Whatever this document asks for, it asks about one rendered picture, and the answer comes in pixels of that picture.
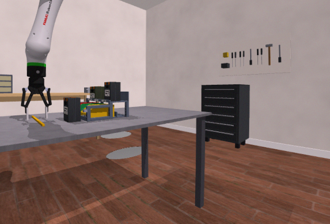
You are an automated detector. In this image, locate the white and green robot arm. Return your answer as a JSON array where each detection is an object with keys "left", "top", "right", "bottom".
[{"left": 25, "top": 0, "right": 63, "bottom": 78}]

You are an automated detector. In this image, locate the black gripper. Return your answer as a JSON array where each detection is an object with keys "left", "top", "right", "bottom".
[{"left": 21, "top": 77, "right": 52, "bottom": 120}]

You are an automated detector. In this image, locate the green bin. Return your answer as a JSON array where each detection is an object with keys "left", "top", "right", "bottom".
[{"left": 80, "top": 103, "right": 104, "bottom": 111}]

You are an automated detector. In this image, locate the yellow open bin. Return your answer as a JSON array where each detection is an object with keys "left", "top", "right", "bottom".
[{"left": 81, "top": 104, "right": 114, "bottom": 118}]

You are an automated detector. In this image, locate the grey bin rack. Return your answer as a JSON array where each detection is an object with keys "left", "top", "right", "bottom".
[{"left": 81, "top": 92, "right": 129, "bottom": 122}]

